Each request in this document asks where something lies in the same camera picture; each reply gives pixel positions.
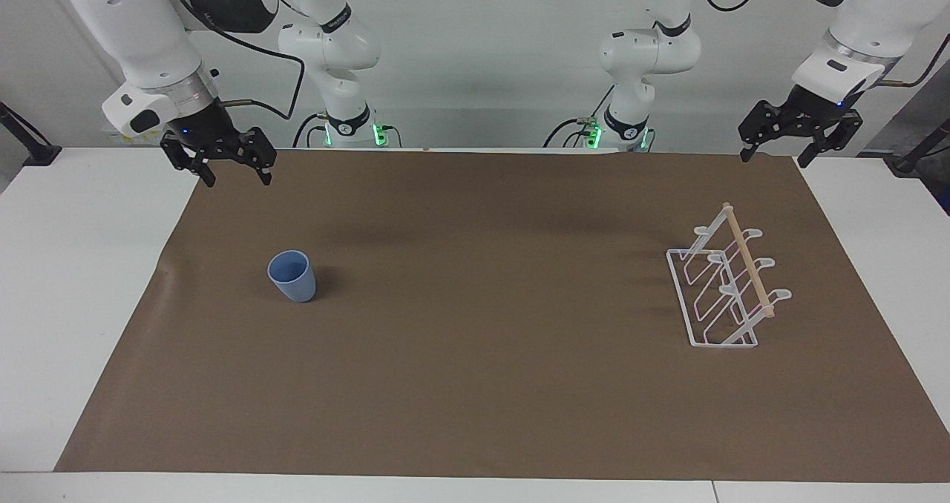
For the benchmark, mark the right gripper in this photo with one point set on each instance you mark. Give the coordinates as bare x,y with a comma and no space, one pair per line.
202,128

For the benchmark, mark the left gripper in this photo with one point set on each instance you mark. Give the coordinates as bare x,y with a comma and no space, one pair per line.
810,108

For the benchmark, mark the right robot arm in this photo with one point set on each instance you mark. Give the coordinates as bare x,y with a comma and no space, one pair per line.
141,35

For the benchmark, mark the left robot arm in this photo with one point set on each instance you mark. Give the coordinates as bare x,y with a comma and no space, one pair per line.
646,50

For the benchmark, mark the blue plastic cup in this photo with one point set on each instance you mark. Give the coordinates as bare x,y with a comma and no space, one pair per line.
292,277

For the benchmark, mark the black stand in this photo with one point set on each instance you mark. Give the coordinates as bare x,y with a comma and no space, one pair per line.
920,150
30,143

